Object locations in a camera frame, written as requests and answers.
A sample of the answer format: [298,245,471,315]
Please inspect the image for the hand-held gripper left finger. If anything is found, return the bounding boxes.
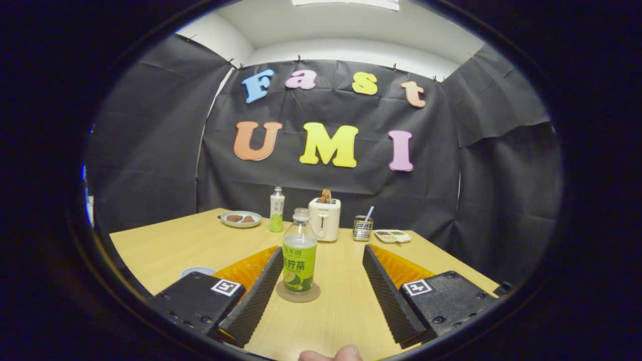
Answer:
[149,246,284,348]

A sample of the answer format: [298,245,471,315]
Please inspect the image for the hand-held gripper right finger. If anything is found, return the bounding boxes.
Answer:
[362,244,498,350]

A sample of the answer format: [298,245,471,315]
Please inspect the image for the brown round coaster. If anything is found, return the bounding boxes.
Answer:
[276,281,321,303]

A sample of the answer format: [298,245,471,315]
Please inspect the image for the green label juice bottle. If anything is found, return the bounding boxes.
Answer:
[282,208,317,293]

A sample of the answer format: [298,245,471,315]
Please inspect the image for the white cup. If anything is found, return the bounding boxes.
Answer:
[180,266,216,279]

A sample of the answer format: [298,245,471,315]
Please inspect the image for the small green white bottle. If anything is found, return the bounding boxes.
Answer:
[269,187,285,233]

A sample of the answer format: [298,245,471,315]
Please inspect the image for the wooden table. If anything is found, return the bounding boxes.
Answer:
[109,208,501,361]

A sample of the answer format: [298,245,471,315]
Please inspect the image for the white divided tray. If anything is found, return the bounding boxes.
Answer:
[374,229,412,244]

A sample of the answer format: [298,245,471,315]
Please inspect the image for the pale green plate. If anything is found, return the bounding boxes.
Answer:
[220,211,262,228]

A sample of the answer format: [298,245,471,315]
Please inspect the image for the white toaster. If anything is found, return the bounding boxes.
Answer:
[308,197,342,242]

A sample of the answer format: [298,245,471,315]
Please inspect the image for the black backdrop cloth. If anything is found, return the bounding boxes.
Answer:
[85,33,562,286]

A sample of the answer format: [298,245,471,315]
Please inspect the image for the ceiling light panel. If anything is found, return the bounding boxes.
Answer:
[292,0,400,12]

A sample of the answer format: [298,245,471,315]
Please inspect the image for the wire mesh holder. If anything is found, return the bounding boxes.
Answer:
[353,216,374,242]

